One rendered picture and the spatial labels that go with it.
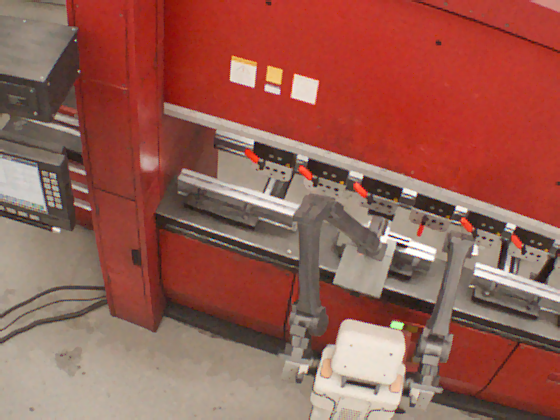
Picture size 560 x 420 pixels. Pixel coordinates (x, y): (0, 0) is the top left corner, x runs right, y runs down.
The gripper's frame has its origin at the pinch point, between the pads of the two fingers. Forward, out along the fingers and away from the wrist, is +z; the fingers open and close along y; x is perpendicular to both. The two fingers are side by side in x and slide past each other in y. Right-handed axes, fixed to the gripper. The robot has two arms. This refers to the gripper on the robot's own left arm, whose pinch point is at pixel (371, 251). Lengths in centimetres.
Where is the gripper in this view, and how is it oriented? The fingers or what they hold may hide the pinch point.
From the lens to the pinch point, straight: 304.7
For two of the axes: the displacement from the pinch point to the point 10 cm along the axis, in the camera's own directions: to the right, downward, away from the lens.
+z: 0.7, 1.8, 9.8
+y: -9.4, -3.1, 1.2
